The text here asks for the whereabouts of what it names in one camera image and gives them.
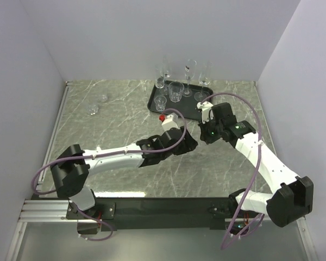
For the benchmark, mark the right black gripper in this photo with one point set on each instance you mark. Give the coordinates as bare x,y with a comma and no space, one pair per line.
204,135

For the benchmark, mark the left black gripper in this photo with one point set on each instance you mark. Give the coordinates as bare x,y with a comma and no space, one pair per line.
188,145

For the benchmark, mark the clear flute glass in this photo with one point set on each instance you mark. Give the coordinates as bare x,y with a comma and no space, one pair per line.
204,81

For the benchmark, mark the small faceted tumbler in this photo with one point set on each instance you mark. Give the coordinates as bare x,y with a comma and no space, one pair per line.
160,103
103,98

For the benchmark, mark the clear glass tumbler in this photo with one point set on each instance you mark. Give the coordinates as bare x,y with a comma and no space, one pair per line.
175,91

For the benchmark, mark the champagne flute with dark mark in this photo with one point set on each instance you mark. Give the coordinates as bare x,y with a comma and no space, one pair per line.
189,69

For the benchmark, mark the clear wine glass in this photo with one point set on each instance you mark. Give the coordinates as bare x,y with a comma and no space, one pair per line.
166,72

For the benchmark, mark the small stemmed glass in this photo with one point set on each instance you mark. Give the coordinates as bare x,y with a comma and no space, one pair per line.
159,76

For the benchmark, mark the faceted tumbler front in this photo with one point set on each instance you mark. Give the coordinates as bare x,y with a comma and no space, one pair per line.
92,109

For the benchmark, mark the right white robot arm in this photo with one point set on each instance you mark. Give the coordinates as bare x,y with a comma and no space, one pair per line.
291,196

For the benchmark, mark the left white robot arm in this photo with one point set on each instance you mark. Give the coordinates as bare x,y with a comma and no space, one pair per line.
69,176

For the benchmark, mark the black rectangular tray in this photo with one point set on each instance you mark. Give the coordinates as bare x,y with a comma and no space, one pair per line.
187,105

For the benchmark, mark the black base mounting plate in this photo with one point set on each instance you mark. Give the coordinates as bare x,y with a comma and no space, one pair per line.
156,213

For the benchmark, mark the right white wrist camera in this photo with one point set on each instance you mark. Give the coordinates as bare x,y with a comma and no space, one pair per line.
206,110

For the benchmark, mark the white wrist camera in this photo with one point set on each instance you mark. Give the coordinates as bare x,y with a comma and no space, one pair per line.
206,110
169,121

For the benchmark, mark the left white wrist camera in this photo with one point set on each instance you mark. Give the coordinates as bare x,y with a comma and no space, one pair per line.
169,121

